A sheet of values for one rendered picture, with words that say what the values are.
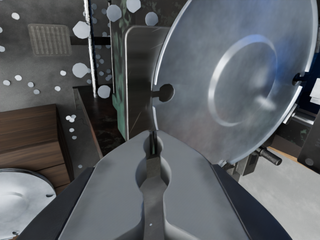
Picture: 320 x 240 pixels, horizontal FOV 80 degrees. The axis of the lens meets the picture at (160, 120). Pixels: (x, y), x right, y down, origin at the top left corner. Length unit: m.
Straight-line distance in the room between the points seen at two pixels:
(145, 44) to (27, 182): 0.66
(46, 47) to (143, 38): 0.63
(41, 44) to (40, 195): 0.52
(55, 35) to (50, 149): 0.39
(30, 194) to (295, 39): 0.82
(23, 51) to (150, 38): 0.81
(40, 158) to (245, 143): 0.62
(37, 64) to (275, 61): 0.88
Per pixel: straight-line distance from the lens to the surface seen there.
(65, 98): 1.03
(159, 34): 0.21
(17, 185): 0.79
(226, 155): 0.36
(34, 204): 0.85
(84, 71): 0.33
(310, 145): 0.33
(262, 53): 0.30
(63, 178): 0.81
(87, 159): 1.21
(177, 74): 0.22
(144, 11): 0.35
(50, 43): 0.81
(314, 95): 0.37
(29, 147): 0.73
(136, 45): 0.20
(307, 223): 2.02
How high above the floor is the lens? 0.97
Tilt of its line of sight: 52 degrees down
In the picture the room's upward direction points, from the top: 133 degrees clockwise
